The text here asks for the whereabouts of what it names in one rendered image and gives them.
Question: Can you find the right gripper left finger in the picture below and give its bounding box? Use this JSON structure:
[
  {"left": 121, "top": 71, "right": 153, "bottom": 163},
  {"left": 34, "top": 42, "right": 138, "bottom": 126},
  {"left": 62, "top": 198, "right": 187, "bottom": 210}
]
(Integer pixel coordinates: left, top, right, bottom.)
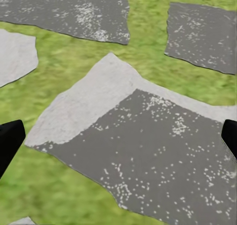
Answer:
[{"left": 0, "top": 119, "right": 26, "bottom": 178}]

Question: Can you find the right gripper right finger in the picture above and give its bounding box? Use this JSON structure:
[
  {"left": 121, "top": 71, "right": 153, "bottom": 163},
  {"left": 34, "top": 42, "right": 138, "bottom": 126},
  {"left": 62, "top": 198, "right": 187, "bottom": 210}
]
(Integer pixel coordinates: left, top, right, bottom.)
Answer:
[{"left": 221, "top": 119, "right": 237, "bottom": 159}]

